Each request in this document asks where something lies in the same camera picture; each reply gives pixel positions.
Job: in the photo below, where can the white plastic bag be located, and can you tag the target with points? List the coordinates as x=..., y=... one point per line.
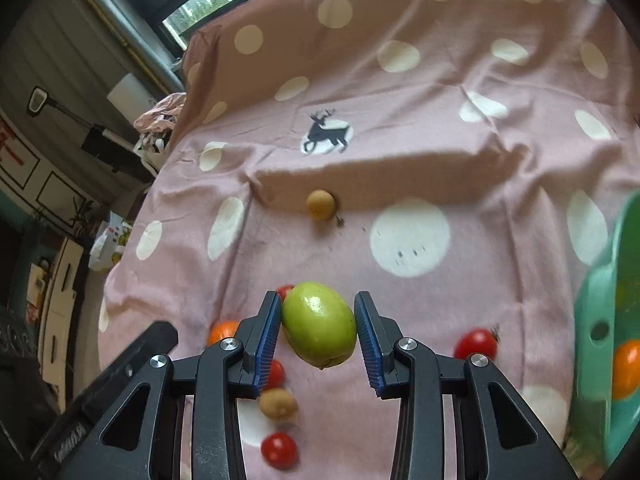
x=105, y=250

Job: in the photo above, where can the green jujube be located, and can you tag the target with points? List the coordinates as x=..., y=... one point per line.
x=320, y=325

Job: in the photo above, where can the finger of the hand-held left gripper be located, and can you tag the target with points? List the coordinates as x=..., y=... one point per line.
x=110, y=380

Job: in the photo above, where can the orange cherry tomato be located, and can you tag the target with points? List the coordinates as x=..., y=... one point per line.
x=222, y=332
x=627, y=367

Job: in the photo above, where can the red cherry tomato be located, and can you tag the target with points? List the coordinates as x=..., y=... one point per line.
x=475, y=344
x=276, y=374
x=280, y=451
x=286, y=291

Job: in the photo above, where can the pink floral cloth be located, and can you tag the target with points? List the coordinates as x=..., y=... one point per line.
x=160, y=115

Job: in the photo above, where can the white wall poster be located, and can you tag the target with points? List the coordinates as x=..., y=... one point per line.
x=15, y=155

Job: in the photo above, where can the green plastic bowl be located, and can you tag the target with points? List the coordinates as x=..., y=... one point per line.
x=595, y=300

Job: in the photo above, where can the brown longan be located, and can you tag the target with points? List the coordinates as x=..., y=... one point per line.
x=320, y=205
x=277, y=404

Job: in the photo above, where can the white paper roll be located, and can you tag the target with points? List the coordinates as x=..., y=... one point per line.
x=129, y=96

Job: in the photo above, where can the white cabinet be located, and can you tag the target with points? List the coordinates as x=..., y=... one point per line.
x=57, y=310

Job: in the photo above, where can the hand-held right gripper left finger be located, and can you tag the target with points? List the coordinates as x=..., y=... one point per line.
x=265, y=350

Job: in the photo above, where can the pink polka dot blanket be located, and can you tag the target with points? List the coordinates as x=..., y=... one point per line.
x=450, y=135

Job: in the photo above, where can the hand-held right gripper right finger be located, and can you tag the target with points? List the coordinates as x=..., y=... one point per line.
x=367, y=350

